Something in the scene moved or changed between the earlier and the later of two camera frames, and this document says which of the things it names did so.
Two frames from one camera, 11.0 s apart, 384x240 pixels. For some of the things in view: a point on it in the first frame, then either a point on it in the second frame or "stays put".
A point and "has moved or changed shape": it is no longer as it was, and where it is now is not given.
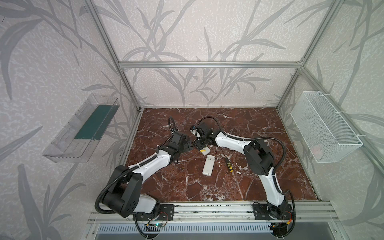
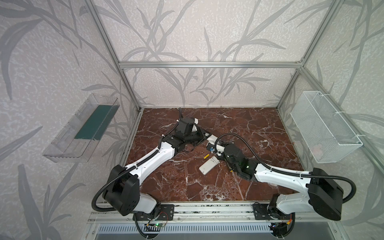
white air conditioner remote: (207, 151) to (212, 139)
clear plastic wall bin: (75, 141) stays put
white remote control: (209, 165) has moved or changed shape
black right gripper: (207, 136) to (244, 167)
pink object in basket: (317, 151) stays put
